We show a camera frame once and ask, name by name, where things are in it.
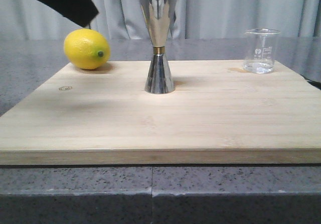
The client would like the steel double jigger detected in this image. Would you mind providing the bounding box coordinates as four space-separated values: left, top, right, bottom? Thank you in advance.
139 0 176 94

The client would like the glass beaker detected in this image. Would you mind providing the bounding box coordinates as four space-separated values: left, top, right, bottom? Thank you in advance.
243 28 280 74

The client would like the yellow lemon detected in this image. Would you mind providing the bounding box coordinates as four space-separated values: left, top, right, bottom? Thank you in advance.
64 28 111 70

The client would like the grey curtain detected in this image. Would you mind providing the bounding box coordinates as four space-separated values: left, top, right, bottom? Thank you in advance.
1 0 320 40

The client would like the bamboo cutting board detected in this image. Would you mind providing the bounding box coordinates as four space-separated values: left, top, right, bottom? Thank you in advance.
1 60 320 165

